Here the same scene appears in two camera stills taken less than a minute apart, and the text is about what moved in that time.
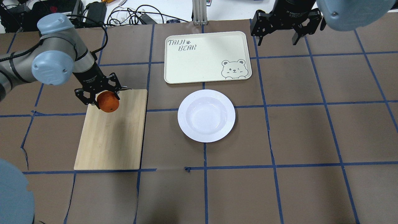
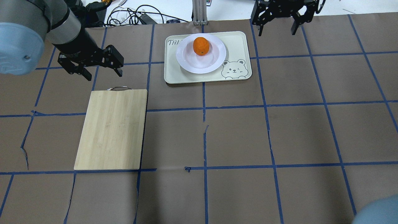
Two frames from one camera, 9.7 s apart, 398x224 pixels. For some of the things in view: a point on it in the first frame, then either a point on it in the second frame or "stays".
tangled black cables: [143, 14] stays
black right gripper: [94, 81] to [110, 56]
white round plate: [206, 115] to [189, 61]
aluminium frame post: [199, 9] stays
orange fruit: [108, 101] to [201, 46]
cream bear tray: [207, 57] stays
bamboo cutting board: [113, 140] stays
